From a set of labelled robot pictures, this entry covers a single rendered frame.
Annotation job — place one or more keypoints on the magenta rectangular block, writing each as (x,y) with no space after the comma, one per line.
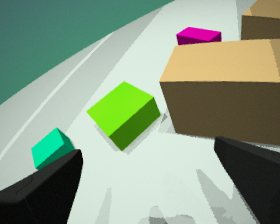
(197,35)

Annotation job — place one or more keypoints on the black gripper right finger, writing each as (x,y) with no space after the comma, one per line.
(256,173)

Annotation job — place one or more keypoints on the tan rectangular block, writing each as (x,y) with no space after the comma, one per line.
(229,89)
(261,20)

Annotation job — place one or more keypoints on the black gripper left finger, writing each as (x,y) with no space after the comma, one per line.
(44,197)

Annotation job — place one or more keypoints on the lime green block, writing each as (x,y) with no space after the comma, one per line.
(124,113)

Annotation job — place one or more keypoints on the teal rectangular block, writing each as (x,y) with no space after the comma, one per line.
(54,145)

